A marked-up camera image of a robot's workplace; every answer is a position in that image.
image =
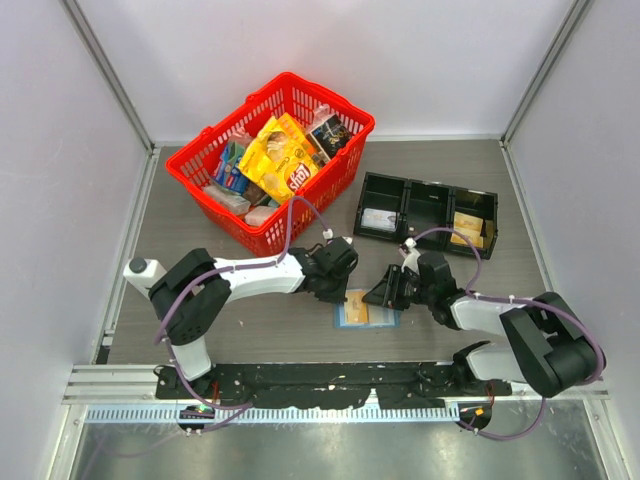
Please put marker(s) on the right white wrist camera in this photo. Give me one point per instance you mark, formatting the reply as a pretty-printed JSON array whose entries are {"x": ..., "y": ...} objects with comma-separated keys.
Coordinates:
[{"x": 410, "y": 253}]

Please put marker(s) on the clear wrapped packet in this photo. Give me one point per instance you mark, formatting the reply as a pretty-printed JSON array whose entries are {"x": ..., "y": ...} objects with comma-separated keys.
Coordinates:
[{"x": 235, "y": 204}]

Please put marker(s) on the blue green packet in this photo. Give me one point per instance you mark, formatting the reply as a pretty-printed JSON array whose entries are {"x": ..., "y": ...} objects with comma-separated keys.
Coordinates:
[{"x": 227, "y": 174}]

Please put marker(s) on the red plastic shopping basket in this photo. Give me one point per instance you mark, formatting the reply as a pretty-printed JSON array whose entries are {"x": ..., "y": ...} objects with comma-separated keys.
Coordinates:
[{"x": 286, "y": 93}]

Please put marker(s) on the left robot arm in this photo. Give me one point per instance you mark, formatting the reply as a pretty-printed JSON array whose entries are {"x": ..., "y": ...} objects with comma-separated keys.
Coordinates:
[{"x": 188, "y": 297}]

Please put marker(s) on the blue card holder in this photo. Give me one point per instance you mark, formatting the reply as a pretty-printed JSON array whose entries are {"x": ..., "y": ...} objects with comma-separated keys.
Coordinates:
[{"x": 379, "y": 317}]

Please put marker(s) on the white card in tray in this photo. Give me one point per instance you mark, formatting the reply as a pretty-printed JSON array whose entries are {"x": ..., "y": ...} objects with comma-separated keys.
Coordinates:
[{"x": 377, "y": 219}]

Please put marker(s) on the black three-compartment tray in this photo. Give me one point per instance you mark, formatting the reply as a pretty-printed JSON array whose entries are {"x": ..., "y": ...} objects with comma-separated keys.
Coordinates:
[{"x": 422, "y": 205}]

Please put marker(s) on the yellow Lays chips bag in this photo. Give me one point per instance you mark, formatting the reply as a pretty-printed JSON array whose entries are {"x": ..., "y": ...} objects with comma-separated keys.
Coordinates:
[{"x": 279, "y": 159}]

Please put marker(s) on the black snack box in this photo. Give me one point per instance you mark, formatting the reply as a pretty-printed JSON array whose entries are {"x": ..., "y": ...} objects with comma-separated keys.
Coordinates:
[{"x": 330, "y": 135}]

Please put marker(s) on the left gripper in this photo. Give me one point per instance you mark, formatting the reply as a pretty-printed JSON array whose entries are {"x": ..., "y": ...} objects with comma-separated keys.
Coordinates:
[{"x": 338, "y": 295}]

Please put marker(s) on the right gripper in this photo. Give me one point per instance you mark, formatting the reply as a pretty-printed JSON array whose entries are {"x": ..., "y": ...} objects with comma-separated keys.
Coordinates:
[{"x": 387, "y": 291}]

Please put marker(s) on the pink wrapped packet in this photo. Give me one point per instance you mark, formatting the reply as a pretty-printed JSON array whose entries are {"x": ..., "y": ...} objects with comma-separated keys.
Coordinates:
[{"x": 259, "y": 215}]

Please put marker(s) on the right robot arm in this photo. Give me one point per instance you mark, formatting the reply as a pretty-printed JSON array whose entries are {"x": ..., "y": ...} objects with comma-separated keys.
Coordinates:
[{"x": 544, "y": 345}]

